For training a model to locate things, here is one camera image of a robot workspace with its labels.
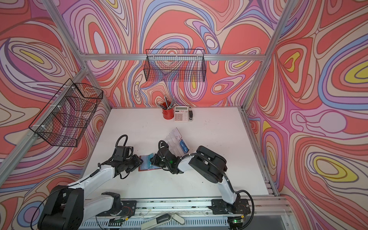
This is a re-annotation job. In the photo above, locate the white VIP card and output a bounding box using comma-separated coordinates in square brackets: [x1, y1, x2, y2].
[172, 128, 182, 142]

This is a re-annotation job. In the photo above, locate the back wire basket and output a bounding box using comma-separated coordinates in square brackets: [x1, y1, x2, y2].
[143, 48, 207, 82]

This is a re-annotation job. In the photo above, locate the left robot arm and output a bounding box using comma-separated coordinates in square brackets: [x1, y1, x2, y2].
[37, 134, 143, 230]

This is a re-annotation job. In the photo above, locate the left wire basket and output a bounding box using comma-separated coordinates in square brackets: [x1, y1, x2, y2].
[28, 79, 104, 147]

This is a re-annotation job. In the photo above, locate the wire basket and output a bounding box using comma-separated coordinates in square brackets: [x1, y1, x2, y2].
[28, 79, 104, 147]
[143, 48, 207, 82]

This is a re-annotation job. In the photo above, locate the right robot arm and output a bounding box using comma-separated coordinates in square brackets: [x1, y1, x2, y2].
[149, 140, 255, 216]

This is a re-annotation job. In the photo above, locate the red pen cup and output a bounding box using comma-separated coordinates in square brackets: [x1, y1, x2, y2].
[161, 102, 174, 120]

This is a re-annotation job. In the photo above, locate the white pink calculator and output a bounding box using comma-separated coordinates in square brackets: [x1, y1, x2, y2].
[174, 106, 189, 122]

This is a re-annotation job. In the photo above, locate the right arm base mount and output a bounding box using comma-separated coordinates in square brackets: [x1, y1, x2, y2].
[208, 198, 252, 215]

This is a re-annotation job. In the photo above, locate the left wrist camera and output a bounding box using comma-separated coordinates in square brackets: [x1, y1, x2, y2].
[113, 146, 134, 162]

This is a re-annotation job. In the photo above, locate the red leather card holder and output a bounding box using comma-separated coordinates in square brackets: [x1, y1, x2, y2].
[138, 153, 162, 172]

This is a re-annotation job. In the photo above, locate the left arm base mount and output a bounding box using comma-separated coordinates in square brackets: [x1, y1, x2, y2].
[97, 200, 137, 218]

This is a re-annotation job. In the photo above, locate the grey handheld device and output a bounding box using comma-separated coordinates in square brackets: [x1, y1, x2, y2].
[141, 213, 185, 230]

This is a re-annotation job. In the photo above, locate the black stapler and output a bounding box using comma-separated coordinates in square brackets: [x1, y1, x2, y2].
[188, 107, 193, 121]

